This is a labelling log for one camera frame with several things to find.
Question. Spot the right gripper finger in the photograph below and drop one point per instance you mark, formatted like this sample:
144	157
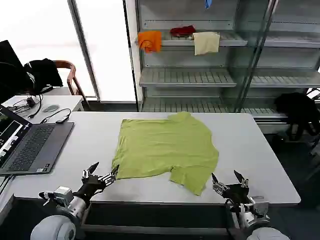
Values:
218	187
243	182

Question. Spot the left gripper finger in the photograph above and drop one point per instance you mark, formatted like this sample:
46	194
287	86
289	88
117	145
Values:
110	177
89	171

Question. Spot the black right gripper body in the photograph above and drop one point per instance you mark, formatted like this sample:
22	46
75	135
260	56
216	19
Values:
236	193

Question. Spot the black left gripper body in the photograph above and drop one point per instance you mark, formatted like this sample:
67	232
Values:
91	186

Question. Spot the lime green t-shirt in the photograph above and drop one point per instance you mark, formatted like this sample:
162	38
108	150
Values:
162	147

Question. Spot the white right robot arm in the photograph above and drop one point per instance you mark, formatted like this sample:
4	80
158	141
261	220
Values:
252	217

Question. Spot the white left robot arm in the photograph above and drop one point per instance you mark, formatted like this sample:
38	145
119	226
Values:
55	227

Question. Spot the grey open laptop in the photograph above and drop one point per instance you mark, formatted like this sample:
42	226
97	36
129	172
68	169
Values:
37	145

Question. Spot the small white side desk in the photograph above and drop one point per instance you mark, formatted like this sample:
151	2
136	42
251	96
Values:
71	100

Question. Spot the grey round disc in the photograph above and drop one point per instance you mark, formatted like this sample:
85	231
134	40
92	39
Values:
50	108

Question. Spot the black garment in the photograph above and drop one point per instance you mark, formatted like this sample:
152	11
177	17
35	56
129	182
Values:
292	107

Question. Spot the brown wooden chair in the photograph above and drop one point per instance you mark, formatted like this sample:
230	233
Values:
71	75

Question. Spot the grey metal shelf rack behind glass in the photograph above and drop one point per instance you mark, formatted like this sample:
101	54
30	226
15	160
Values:
282	77

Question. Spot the grey metal shelf rack with cloths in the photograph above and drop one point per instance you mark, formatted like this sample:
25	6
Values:
185	77

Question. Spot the black computer monitor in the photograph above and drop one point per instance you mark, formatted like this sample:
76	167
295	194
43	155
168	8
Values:
7	70

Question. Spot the grey window frame post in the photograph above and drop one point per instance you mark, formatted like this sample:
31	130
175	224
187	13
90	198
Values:
85	50

